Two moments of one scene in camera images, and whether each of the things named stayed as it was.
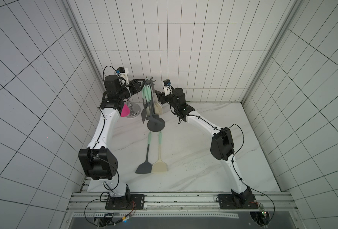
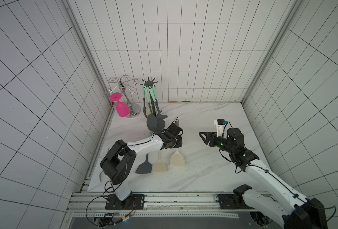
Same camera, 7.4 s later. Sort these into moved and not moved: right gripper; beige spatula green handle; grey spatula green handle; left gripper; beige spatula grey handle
Moved: beige spatula grey handle; right gripper; left gripper
Not moved: beige spatula green handle; grey spatula green handle
